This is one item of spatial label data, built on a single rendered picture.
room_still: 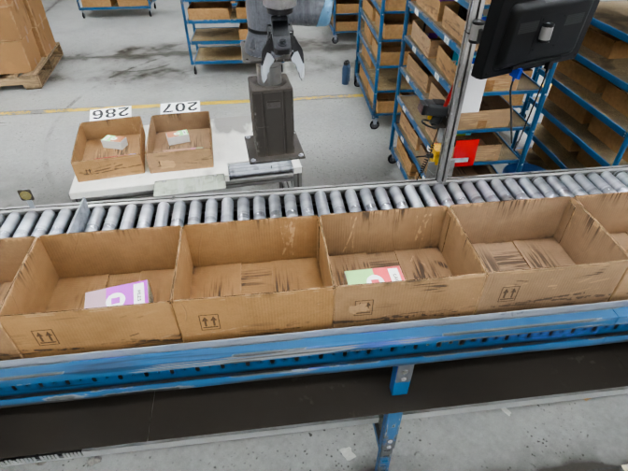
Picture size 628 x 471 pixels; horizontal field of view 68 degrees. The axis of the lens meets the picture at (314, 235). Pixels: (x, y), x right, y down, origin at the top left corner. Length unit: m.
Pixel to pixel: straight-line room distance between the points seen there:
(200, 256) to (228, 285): 0.13
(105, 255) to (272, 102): 1.01
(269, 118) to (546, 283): 1.32
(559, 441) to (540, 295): 1.03
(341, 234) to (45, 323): 0.81
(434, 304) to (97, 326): 0.84
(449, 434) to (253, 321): 1.20
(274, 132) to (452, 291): 1.21
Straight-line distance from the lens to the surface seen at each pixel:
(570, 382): 1.68
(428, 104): 1.96
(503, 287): 1.31
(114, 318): 1.22
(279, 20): 1.38
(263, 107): 2.11
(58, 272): 1.56
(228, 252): 1.42
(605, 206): 1.73
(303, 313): 1.20
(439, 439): 2.15
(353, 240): 1.44
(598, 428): 2.43
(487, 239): 1.60
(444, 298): 1.27
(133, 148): 2.43
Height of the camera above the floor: 1.88
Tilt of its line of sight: 40 degrees down
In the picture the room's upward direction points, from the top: straight up
